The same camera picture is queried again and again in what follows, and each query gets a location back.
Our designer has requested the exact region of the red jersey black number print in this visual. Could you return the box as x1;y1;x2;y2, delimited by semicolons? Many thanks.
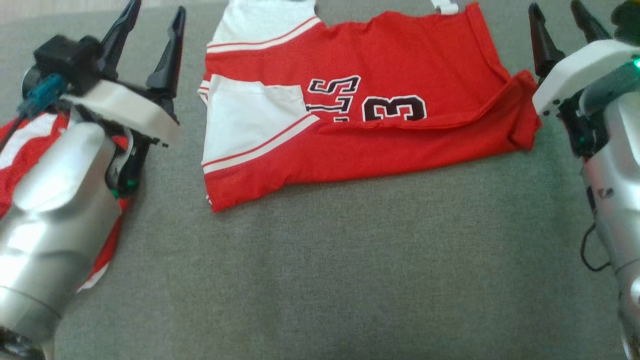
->
197;0;543;213

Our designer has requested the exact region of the red garment white trim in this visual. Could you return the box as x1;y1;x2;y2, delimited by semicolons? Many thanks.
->
0;111;132;293

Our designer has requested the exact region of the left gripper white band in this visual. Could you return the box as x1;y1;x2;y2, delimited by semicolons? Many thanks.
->
65;0;187;198

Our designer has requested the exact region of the grey fabric ottoman cushion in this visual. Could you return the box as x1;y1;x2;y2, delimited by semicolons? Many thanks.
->
0;0;640;360

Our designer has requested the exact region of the left arm cable teal plug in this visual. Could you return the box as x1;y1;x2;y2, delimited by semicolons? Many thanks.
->
0;74;69;153

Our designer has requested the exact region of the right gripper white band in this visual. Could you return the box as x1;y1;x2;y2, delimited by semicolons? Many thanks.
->
528;0;640;158

